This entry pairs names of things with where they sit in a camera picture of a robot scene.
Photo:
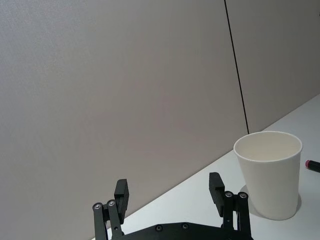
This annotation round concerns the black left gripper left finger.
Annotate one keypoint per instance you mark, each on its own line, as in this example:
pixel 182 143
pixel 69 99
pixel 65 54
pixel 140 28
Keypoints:
pixel 121 197

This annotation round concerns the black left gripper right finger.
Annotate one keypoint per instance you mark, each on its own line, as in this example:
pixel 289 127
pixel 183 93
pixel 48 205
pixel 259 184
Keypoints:
pixel 221 193

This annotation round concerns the white paper cup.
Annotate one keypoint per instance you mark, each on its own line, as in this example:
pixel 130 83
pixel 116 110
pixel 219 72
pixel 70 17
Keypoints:
pixel 271 175

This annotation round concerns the black marker with red end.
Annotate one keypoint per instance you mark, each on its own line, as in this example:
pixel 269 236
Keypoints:
pixel 312 165

